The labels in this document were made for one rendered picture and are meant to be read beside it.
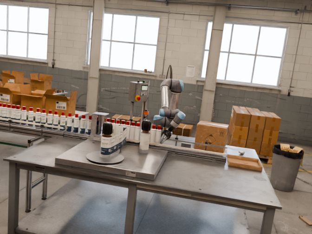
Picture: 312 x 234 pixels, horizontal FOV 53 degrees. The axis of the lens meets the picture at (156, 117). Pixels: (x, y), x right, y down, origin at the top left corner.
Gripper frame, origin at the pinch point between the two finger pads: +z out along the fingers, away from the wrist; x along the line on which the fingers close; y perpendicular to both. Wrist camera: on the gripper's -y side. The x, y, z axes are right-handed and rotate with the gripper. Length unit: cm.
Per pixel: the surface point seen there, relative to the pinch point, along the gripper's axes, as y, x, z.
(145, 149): 32.0, -7.2, 5.7
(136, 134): 2.7, -23.3, 9.8
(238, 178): 44, 69, -27
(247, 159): -12, 79, -35
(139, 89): -2, -48, -27
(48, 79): -325, -272, 141
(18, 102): -121, -204, 124
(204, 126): -17.2, 25.3, -34.8
